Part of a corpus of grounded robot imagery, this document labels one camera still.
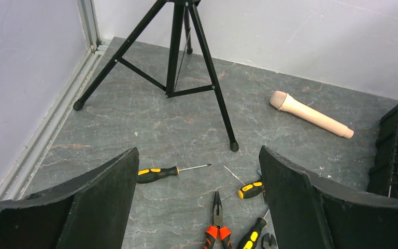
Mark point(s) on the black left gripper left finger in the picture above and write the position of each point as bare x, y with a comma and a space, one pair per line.
87, 211

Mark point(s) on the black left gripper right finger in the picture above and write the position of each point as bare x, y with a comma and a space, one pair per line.
311, 211

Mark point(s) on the yellow black screwdriver lower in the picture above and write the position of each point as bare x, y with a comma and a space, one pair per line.
250, 239

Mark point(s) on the orange black needle-nose pliers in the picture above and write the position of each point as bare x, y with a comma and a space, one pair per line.
217, 230

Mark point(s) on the black tripod music stand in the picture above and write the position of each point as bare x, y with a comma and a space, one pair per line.
185, 19

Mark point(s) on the orange black combination pliers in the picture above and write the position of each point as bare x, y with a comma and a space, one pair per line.
268, 242

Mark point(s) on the yellow black short screwdriver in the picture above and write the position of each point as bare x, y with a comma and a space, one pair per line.
250, 190

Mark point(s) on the beige wooden handle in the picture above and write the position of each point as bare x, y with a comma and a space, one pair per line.
284, 102

